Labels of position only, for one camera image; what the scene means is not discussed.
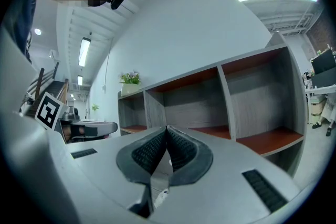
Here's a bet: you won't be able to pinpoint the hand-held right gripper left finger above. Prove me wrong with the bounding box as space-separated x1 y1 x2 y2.
115 125 168 219

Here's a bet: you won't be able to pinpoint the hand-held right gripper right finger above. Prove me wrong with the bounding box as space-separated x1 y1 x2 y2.
166 125 214 188

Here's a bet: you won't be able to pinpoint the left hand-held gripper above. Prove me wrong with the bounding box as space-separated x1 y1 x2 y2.
34 91 119 144

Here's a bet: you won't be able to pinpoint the white plastic bag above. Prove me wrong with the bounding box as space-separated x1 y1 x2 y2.
153 187 171 210

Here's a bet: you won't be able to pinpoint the grey shelf unit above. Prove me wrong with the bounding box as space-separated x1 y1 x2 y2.
117 31 308 177

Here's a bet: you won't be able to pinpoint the wooden staircase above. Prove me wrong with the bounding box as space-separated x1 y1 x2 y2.
23 61 70 114

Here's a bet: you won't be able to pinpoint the small green plant in vase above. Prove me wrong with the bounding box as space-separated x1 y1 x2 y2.
90 103 100 119

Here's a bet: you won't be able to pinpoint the pink flowers in cream pot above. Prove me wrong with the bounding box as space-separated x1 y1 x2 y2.
118 70 143 97

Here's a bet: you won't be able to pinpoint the person's dark blue top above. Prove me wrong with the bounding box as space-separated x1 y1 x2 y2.
9 0 37 64

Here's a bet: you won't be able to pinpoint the white storage bin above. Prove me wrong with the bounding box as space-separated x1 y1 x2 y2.
310 93 328 116

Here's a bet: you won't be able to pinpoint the black computer monitor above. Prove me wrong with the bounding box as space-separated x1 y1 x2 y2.
310 49 336 76

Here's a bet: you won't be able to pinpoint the grey wall conduit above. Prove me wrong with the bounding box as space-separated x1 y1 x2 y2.
101 37 114 93

